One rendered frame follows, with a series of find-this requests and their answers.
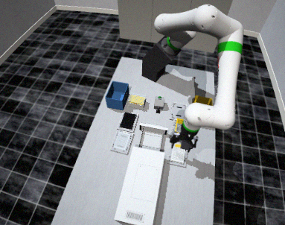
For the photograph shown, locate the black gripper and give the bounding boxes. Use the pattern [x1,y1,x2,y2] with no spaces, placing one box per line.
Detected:
[170,132,198,149]

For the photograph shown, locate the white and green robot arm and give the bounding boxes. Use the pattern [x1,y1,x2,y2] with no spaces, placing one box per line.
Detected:
[154,4,244,137]

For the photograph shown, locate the yellow bin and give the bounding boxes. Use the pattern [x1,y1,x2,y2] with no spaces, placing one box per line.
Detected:
[193,95,212,106]

